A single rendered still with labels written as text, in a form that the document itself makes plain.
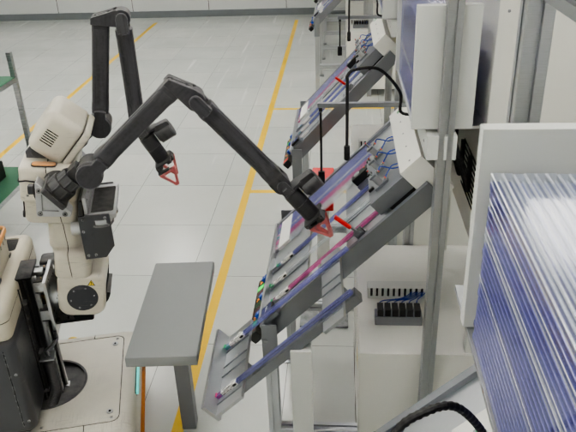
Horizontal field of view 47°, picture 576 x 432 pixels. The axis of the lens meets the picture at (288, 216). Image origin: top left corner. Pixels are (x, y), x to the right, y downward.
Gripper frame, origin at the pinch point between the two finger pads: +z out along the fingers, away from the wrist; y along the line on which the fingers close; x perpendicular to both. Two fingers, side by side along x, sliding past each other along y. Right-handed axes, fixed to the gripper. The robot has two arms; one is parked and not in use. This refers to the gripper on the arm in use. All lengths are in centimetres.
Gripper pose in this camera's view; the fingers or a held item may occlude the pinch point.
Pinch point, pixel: (330, 233)
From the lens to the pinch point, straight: 221.4
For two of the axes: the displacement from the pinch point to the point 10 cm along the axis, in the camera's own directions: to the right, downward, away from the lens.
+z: 6.7, 6.8, 3.0
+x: -7.4, 5.8, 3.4
